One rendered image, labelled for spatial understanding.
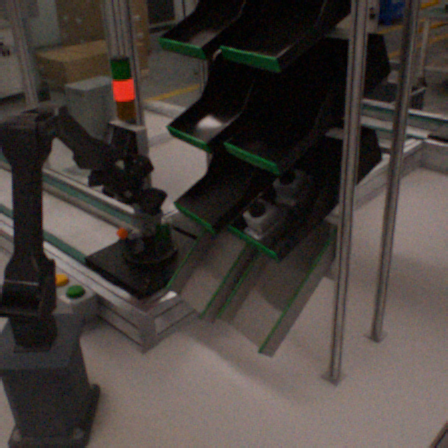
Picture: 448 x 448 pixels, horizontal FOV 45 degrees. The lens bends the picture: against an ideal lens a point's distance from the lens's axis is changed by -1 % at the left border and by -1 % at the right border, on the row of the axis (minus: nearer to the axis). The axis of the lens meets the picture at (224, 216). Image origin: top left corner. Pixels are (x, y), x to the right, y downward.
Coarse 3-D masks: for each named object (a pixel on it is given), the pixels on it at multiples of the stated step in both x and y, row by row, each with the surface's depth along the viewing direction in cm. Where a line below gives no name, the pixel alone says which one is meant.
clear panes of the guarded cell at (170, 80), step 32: (160, 0) 248; (192, 0) 234; (0, 32) 224; (160, 32) 256; (0, 64) 228; (160, 64) 264; (192, 64) 249; (0, 96) 232; (160, 96) 274; (192, 96) 257
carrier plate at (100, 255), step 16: (176, 240) 143; (192, 240) 143; (96, 256) 138; (112, 256) 138; (112, 272) 131; (128, 272) 131; (144, 272) 131; (160, 272) 130; (128, 288) 127; (144, 288) 125; (160, 288) 126
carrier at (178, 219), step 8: (168, 216) 155; (176, 216) 155; (184, 216) 155; (168, 224) 152; (176, 224) 151; (184, 224) 151; (192, 224) 150; (184, 232) 148; (192, 232) 147; (200, 232) 146
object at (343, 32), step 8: (328, 32) 83; (336, 32) 82; (344, 32) 81; (392, 64) 96; (336, 128) 90; (336, 136) 90; (384, 144) 104; (384, 152) 104; (328, 216) 97; (336, 216) 97; (336, 224) 97
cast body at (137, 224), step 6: (138, 198) 130; (138, 204) 130; (138, 210) 130; (162, 210) 136; (132, 216) 131; (138, 216) 131; (144, 216) 130; (150, 216) 131; (156, 216) 132; (162, 216) 136; (132, 222) 132; (138, 222) 130; (144, 222) 130; (150, 222) 131; (156, 222) 133; (138, 228) 131; (144, 228) 130
